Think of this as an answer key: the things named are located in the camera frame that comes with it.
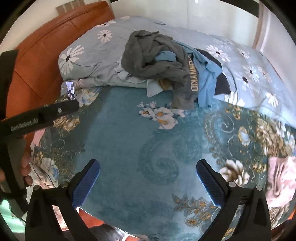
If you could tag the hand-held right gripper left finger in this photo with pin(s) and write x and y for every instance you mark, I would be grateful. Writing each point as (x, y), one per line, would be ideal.
(86, 185)

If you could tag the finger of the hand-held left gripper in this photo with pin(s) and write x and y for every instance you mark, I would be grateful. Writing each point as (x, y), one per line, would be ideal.
(62, 110)

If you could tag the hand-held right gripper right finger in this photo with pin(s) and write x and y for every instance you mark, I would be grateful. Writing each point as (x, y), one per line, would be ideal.
(211, 185)

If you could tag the grey garment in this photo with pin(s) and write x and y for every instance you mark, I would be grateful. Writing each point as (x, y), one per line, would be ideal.
(148, 58)

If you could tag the person's left hand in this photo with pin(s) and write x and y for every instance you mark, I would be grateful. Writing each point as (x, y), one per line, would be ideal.
(26, 166)

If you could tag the pink cloth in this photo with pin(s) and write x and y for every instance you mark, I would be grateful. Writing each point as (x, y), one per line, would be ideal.
(38, 138)
(282, 176)

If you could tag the teal floral blanket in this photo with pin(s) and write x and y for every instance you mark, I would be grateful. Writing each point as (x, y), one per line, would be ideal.
(138, 150)

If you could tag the daisy print quilt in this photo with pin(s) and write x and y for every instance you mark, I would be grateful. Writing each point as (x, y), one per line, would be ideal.
(97, 55)

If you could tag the pale blue shirt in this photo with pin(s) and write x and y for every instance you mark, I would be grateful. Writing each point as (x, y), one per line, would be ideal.
(129, 80)

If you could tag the navy garment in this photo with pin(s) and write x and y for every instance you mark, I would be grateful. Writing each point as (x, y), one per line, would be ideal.
(223, 84)

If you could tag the wooden slats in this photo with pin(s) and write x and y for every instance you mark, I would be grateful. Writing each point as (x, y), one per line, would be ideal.
(67, 6)

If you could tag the blue garment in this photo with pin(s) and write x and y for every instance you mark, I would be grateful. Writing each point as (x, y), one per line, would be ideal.
(208, 81)

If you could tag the brown fur-trimmed garment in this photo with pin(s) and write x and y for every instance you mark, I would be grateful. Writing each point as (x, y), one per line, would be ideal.
(164, 84)

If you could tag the pale curtain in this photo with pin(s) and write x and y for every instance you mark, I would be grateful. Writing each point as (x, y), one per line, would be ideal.
(261, 27)

